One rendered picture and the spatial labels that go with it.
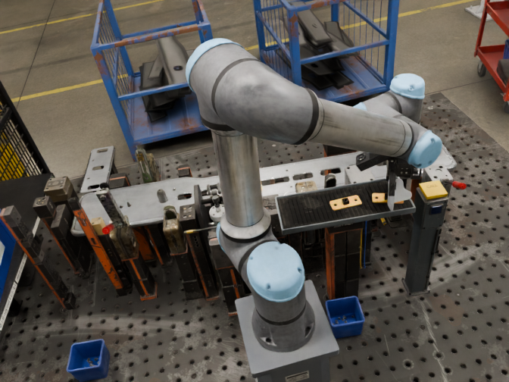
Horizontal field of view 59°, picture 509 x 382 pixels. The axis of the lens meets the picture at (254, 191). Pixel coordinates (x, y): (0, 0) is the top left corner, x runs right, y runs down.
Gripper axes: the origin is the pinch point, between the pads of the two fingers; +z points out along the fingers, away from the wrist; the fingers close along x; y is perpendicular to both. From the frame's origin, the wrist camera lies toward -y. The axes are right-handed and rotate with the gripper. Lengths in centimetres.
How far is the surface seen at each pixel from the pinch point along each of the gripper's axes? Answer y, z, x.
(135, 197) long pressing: -88, 18, 15
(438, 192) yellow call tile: 13.7, 1.7, 3.2
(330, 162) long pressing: -17.7, 17.6, 36.1
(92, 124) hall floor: -239, 118, 213
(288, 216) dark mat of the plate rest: -27.2, 1.7, -8.2
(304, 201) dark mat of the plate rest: -23.3, 1.7, -2.1
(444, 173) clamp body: 19.3, 11.6, 23.4
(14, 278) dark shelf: -112, 15, -26
